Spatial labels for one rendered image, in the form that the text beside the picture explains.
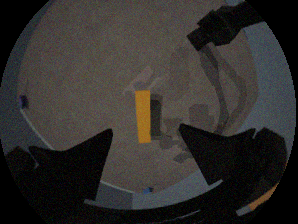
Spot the purple rectangular block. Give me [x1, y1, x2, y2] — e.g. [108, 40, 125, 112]
[19, 96, 27, 109]

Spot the orange bar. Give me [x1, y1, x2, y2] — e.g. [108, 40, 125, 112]
[136, 89, 152, 144]

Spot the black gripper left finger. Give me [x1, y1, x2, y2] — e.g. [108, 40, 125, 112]
[29, 129, 113, 201]

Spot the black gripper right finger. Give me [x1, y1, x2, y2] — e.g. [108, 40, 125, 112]
[178, 124, 257, 185]

